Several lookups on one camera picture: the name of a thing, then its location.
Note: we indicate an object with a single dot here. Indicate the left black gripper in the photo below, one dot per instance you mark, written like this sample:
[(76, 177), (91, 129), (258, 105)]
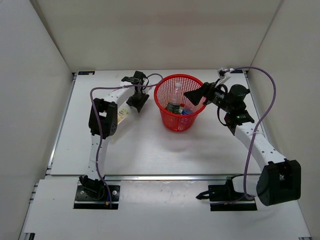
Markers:
[(138, 108)]

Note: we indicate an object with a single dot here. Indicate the aluminium table rail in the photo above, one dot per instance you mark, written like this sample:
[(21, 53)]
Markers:
[(201, 177)]

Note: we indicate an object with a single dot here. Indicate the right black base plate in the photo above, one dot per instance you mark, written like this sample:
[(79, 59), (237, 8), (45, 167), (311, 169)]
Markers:
[(224, 198)]

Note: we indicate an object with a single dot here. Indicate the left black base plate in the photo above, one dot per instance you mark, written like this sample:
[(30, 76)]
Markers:
[(86, 200)]

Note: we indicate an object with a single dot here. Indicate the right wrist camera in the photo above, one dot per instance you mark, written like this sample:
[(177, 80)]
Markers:
[(223, 75)]

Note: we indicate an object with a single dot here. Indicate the white juice bottle fruit label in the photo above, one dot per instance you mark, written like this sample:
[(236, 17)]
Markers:
[(122, 113)]

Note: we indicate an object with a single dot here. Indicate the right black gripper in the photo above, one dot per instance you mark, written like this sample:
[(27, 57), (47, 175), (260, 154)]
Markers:
[(209, 90)]

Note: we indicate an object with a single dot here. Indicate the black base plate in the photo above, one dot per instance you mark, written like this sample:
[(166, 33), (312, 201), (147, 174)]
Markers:
[(86, 200), (224, 198)]

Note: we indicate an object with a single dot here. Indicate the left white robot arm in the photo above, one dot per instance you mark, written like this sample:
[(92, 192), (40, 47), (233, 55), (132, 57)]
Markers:
[(132, 92)]

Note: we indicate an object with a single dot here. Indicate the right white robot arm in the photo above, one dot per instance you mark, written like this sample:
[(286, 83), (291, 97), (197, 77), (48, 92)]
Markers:
[(280, 178)]

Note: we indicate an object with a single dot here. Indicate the clear bottle blue label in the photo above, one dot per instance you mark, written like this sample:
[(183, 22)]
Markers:
[(186, 111)]

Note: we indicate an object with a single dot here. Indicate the clear bottle green label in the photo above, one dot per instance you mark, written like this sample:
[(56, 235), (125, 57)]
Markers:
[(175, 99)]

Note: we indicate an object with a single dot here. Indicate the red plastic mesh basket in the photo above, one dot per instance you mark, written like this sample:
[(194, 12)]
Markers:
[(178, 122)]

